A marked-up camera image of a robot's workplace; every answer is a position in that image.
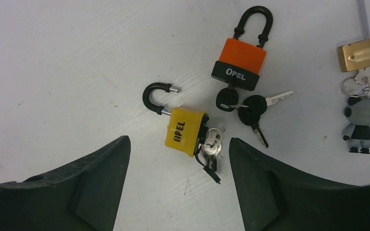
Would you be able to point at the silver key bunch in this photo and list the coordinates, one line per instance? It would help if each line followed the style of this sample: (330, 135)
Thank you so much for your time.
(207, 152)

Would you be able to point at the silver key with rings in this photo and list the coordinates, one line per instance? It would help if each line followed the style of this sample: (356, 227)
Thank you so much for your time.
(357, 85)

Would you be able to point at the black-headed key in orange padlock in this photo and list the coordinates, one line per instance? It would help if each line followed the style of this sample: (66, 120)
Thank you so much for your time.
(226, 98)

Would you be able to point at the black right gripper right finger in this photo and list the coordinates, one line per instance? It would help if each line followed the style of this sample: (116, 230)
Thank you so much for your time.
(274, 196)

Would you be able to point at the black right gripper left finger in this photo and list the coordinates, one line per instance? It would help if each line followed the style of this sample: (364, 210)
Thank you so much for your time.
(83, 195)

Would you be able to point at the orange Opel padlock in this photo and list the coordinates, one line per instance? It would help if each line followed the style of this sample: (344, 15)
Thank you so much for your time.
(240, 63)

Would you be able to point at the black-headed dark spare key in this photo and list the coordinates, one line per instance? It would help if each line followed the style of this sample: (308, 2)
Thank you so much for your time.
(251, 119)

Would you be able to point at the yellow Opel padlock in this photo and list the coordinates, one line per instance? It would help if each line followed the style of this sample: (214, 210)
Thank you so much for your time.
(187, 129)

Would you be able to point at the brass long-shackle padlock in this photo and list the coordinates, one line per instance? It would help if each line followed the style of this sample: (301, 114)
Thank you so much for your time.
(356, 55)

